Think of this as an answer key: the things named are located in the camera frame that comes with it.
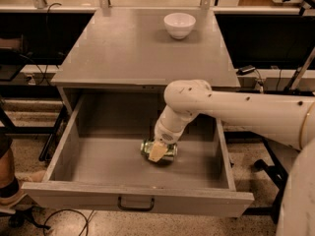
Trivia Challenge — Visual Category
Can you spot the open grey top drawer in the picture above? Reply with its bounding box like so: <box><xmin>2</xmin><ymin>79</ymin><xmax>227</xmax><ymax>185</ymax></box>
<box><xmin>23</xmin><ymin>92</ymin><xmax>254</xmax><ymax>217</ymax></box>

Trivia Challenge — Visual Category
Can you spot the black office chair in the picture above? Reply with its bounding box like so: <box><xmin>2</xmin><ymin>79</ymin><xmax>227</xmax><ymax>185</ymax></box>
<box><xmin>254</xmin><ymin>139</ymin><xmax>288</xmax><ymax>224</ymax></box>

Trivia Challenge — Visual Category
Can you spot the black drawer handle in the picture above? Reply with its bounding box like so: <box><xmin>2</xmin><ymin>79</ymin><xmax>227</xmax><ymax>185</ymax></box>
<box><xmin>117</xmin><ymin>196</ymin><xmax>155</xmax><ymax>212</ymax></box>

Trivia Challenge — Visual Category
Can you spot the green soda can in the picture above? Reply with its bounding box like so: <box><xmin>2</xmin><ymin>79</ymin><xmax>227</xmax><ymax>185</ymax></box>
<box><xmin>140</xmin><ymin>140</ymin><xmax>177</xmax><ymax>163</ymax></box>

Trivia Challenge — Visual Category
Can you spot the white ceramic bowl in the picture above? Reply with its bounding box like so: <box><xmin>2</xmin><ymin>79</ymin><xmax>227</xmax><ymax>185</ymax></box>
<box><xmin>163</xmin><ymin>13</ymin><xmax>196</xmax><ymax>39</ymax></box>

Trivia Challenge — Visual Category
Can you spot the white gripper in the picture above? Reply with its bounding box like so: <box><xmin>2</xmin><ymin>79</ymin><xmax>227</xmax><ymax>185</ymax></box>
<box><xmin>149</xmin><ymin>120</ymin><xmax>184</xmax><ymax>162</ymax></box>

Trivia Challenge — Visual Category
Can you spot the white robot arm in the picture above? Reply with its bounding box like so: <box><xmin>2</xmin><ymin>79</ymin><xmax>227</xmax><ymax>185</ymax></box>
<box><xmin>149</xmin><ymin>80</ymin><xmax>315</xmax><ymax>236</ymax></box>

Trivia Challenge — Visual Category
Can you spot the black floor cable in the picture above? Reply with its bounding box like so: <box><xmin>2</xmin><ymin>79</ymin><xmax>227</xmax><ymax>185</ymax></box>
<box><xmin>42</xmin><ymin>208</ymin><xmax>96</xmax><ymax>236</ymax></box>

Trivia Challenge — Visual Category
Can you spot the black power adapter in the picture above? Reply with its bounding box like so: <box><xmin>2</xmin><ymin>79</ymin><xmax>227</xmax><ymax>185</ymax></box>
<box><xmin>236</xmin><ymin>65</ymin><xmax>255</xmax><ymax>76</ymax></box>

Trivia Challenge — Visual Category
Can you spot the person's leg with shoe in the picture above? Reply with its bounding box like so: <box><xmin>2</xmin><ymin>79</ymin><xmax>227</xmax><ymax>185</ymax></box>
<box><xmin>0</xmin><ymin>135</ymin><xmax>47</xmax><ymax>214</ymax></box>

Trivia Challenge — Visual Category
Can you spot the grey cabinet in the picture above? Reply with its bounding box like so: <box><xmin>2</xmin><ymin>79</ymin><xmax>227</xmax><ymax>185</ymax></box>
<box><xmin>50</xmin><ymin>7</ymin><xmax>241</xmax><ymax>123</ymax></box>

